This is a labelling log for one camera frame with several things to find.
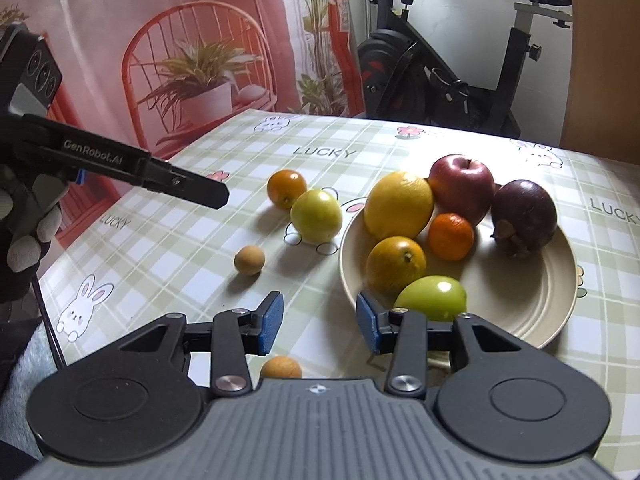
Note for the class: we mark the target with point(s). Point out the brown longan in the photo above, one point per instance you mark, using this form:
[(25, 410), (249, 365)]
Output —
[(249, 260), (281, 368)]

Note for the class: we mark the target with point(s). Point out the small tangerine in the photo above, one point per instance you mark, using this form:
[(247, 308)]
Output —
[(451, 236)]

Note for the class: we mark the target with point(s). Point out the person's left hand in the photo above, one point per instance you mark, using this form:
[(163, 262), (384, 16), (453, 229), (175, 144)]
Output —
[(22, 255)]

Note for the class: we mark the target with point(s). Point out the beige plate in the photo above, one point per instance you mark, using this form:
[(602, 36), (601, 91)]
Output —
[(510, 290)]

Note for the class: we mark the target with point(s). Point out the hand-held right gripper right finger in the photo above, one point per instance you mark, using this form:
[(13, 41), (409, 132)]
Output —
[(369, 322)]

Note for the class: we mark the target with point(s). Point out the grey fuzzy cloth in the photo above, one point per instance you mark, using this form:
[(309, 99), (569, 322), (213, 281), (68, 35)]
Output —
[(25, 375)]

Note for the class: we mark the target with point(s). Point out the green plaid bunny tablecloth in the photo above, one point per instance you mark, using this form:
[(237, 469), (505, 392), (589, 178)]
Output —
[(175, 250)]

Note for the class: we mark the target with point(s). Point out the brown wooden board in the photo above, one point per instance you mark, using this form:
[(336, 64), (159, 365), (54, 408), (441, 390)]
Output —
[(600, 60)]

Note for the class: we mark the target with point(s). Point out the yellow lemon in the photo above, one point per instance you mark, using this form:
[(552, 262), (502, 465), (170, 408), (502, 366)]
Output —
[(398, 205)]

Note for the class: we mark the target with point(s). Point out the round orange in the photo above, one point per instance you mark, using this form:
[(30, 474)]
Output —
[(396, 265), (286, 187)]

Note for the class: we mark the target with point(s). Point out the red apple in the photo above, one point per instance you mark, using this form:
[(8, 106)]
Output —
[(462, 187)]

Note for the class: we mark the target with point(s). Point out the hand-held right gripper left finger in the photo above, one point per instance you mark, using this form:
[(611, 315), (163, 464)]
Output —
[(270, 325)]

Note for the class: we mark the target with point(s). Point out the black exercise bike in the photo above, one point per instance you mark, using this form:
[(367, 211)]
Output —
[(400, 60)]

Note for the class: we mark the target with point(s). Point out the dark purple mangosteen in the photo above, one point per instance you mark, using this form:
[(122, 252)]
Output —
[(525, 215)]

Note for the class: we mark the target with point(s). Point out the green apple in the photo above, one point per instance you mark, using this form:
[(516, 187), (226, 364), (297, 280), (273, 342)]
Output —
[(316, 215), (432, 297)]

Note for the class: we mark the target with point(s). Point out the red printed backdrop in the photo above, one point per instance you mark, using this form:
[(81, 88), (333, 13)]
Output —
[(200, 35)]

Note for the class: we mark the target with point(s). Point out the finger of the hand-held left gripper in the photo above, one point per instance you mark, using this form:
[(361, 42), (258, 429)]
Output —
[(200, 187)]

